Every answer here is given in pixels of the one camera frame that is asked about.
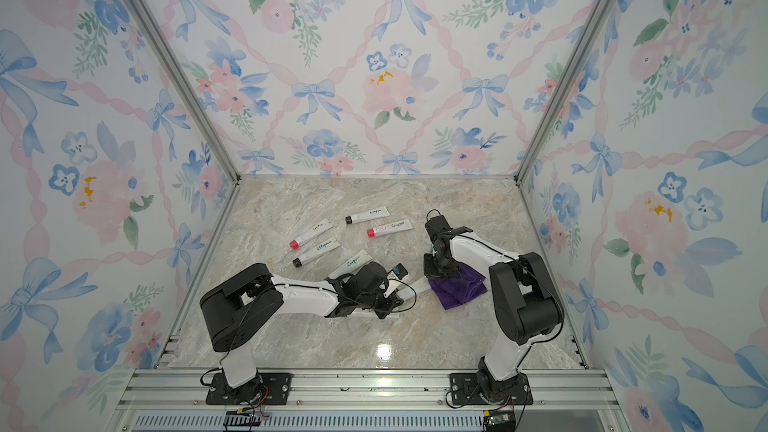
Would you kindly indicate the aluminium corner post left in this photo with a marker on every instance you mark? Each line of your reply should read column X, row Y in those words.
column 172, row 67

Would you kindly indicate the white tube black cap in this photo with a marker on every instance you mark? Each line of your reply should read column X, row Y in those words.
column 376, row 213

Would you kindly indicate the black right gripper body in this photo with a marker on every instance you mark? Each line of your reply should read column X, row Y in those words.
column 433, row 267

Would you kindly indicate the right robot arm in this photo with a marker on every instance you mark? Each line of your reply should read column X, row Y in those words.
column 527, row 310

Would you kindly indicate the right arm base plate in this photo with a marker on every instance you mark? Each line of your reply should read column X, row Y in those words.
column 479, row 388

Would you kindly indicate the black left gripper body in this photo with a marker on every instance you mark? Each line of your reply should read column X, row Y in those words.
column 379, row 302

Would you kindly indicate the aluminium corner post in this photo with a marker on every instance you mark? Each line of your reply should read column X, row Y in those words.
column 172, row 67
column 573, row 66

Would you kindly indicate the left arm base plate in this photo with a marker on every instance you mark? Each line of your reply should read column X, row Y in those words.
column 249, row 388

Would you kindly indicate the white tube centre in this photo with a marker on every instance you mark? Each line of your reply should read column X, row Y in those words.
column 351, row 265

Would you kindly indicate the aluminium corner post right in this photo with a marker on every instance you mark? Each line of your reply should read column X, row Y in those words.
column 573, row 66

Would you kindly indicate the purple cloth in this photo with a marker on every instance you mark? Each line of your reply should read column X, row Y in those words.
column 457, row 291

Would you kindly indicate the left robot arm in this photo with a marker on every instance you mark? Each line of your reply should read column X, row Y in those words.
column 239, row 307

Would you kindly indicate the white toothpaste tube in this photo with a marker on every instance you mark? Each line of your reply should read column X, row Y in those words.
column 410, row 291

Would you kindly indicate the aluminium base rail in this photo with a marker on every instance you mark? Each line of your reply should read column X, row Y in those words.
column 189, row 399

